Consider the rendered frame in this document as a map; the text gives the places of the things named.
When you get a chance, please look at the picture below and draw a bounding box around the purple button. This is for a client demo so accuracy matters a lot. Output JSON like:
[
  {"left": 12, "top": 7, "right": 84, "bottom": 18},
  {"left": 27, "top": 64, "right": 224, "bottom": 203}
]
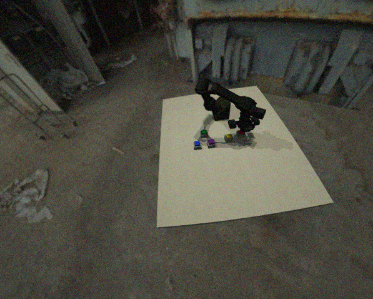
[{"left": 207, "top": 139, "right": 216, "bottom": 148}]

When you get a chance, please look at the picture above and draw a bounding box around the green button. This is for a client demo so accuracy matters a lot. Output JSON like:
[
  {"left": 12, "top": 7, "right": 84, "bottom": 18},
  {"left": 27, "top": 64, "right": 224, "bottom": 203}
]
[{"left": 201, "top": 129, "right": 208, "bottom": 138}]

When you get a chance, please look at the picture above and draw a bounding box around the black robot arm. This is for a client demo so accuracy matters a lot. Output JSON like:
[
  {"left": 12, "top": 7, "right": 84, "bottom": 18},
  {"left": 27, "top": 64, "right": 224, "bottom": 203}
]
[{"left": 195, "top": 78, "right": 266, "bottom": 133}]

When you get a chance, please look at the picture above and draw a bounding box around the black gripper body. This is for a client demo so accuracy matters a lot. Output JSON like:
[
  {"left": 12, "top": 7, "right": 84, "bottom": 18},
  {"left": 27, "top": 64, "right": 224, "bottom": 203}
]
[{"left": 228, "top": 112, "right": 260, "bottom": 129}]

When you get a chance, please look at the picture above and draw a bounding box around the blue button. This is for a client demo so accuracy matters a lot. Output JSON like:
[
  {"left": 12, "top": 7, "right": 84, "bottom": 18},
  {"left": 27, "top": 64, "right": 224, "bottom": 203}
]
[{"left": 193, "top": 141, "right": 202, "bottom": 150}]

